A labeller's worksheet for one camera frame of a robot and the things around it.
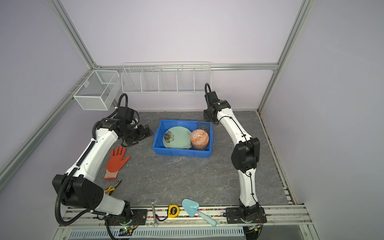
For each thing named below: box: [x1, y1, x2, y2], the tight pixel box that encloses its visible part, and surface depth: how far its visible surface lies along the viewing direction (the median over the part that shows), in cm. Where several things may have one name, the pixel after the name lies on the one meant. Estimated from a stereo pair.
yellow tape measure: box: [168, 204, 180, 218], surface depth 76 cm
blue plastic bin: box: [152, 119, 214, 158], surface depth 98 cm
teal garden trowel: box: [182, 198, 218, 227], surface depth 78 cm
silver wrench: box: [150, 199, 159, 228], surface depth 76 cm
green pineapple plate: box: [163, 126, 192, 150], surface depth 101 cm
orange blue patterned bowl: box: [190, 129, 210, 151], surface depth 95 cm
